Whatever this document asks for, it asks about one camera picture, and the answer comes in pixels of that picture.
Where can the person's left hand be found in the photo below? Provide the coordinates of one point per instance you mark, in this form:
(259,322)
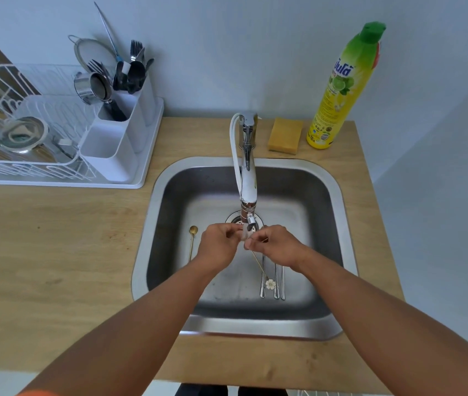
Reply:
(217,247)

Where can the person's right hand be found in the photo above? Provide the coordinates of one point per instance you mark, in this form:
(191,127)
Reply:
(279,247)

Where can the gold spoon with flower end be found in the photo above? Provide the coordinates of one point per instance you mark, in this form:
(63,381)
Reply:
(270,284)
(193,230)

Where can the silver spoon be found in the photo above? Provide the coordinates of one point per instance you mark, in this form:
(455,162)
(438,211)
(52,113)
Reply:
(276,290)
(262,290)

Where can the thin white spoon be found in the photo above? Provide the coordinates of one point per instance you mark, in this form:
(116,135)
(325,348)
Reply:
(283,290)

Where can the white cutlery holder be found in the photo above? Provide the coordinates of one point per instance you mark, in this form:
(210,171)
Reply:
(108,164)

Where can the person's right forearm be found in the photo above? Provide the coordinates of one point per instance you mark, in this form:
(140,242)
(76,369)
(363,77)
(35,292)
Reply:
(390,325)

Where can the person's left forearm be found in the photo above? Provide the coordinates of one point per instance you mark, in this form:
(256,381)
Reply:
(135,334)

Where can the steel sink drain strainer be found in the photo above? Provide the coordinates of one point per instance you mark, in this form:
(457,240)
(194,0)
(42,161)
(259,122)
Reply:
(234,218)

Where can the stainless steel sink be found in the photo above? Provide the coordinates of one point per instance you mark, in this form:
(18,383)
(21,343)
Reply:
(308,202)

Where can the chrome faucet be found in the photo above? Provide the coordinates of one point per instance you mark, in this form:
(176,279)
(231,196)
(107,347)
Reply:
(249,189)

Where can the yellow sponge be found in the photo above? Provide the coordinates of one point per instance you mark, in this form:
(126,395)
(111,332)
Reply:
(285,136)

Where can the white plastic drainer tray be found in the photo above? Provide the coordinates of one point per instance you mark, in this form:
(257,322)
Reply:
(153,127)

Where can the dark trousers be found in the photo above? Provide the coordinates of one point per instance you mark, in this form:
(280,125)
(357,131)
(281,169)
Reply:
(201,390)

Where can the yellow dish soap bottle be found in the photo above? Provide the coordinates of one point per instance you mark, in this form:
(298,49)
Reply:
(339,98)

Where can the small grey kitchen tool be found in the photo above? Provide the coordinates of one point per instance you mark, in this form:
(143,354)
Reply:
(65,142)

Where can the black plastic utensil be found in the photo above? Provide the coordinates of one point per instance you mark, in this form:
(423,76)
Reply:
(118,80)
(136,76)
(149,63)

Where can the steel pot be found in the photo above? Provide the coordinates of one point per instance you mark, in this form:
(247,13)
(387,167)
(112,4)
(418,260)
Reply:
(48,154)

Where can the silver fork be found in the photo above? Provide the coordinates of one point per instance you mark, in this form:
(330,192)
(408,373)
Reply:
(135,48)
(94,65)

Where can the steel mesh strainer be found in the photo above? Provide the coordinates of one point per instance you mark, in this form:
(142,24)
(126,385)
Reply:
(91,51)

